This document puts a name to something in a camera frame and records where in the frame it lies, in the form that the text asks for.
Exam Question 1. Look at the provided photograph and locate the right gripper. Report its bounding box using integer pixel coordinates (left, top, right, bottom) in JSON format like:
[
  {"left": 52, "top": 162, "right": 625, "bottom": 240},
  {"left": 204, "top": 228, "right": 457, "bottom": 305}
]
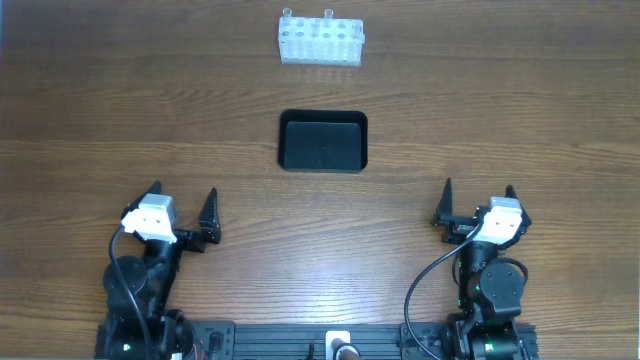
[{"left": 432, "top": 177, "right": 533, "bottom": 246}]

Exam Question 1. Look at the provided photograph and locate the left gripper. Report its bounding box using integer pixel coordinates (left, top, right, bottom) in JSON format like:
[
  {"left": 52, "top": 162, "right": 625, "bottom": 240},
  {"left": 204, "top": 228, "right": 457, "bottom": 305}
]
[{"left": 124, "top": 180, "right": 223, "bottom": 254}]

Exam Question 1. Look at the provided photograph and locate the black tray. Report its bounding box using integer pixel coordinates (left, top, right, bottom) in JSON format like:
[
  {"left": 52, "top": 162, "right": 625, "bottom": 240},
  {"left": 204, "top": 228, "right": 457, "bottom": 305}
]
[{"left": 277, "top": 108, "right": 370, "bottom": 175}]

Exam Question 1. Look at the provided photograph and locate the white test tube rack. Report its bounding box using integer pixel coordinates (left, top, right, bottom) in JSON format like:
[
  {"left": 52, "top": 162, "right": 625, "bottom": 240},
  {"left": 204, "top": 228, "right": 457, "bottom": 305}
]
[{"left": 277, "top": 17, "right": 366, "bottom": 68}]

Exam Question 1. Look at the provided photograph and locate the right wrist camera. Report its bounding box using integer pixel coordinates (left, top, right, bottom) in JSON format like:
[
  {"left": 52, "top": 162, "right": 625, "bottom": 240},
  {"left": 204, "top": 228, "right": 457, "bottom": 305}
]
[{"left": 478, "top": 196, "right": 524, "bottom": 246}]

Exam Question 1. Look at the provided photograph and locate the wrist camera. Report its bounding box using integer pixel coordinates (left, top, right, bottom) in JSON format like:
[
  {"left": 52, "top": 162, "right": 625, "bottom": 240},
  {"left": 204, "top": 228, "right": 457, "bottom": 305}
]
[
  {"left": 478, "top": 196, "right": 524, "bottom": 246},
  {"left": 120, "top": 193, "right": 179, "bottom": 245}
]

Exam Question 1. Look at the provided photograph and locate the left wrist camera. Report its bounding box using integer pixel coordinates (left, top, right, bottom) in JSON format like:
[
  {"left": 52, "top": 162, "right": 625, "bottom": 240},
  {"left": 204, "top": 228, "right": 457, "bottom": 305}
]
[{"left": 120, "top": 193, "right": 179, "bottom": 245}]

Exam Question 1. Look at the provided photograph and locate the black cable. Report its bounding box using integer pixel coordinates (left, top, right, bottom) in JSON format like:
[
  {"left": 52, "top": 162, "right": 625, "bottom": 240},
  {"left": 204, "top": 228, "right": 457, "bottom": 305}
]
[
  {"left": 402, "top": 223, "right": 485, "bottom": 360},
  {"left": 107, "top": 224, "right": 154, "bottom": 360}
]

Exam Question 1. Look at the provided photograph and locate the mounting rail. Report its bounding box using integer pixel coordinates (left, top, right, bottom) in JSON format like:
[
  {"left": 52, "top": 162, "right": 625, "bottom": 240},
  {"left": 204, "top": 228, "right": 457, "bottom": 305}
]
[{"left": 94, "top": 319, "right": 541, "bottom": 360}]

